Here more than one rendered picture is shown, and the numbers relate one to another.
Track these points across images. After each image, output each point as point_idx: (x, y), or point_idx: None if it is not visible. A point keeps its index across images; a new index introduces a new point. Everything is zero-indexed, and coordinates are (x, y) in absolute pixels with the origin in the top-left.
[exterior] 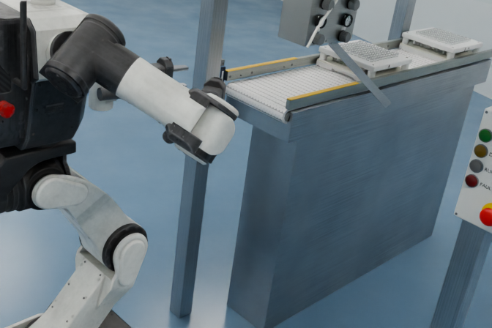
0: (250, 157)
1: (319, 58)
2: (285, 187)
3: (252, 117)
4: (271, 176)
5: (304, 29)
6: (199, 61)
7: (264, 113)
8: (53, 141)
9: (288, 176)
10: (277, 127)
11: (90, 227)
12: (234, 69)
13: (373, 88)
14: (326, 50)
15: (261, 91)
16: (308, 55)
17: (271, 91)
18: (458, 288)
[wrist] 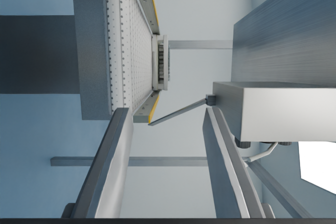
0: (25, 19)
1: (158, 36)
2: (21, 89)
3: (88, 41)
4: (21, 64)
5: (265, 137)
6: None
7: (108, 75)
8: None
9: (37, 89)
10: (95, 97)
11: None
12: None
13: (162, 120)
14: (167, 42)
15: (133, 42)
16: (159, 28)
17: (136, 52)
18: None
